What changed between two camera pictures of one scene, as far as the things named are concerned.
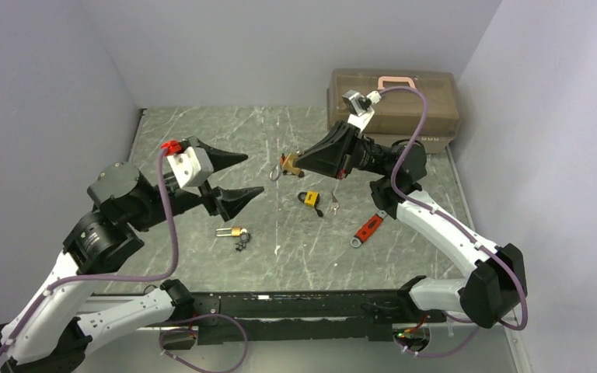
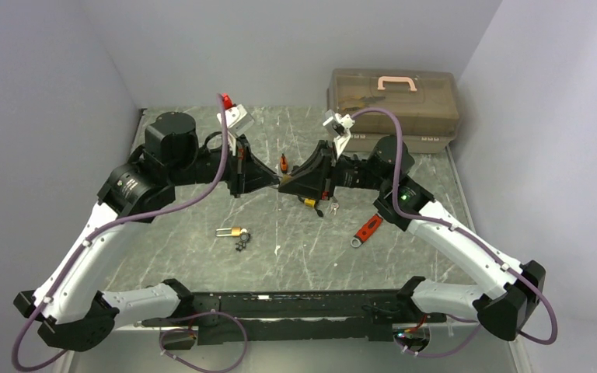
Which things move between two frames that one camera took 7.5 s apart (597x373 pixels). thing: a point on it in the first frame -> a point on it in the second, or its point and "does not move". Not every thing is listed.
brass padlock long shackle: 235,231 does not move
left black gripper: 232,200 -> 250,173
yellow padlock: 311,199 does not move
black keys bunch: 244,237 does not move
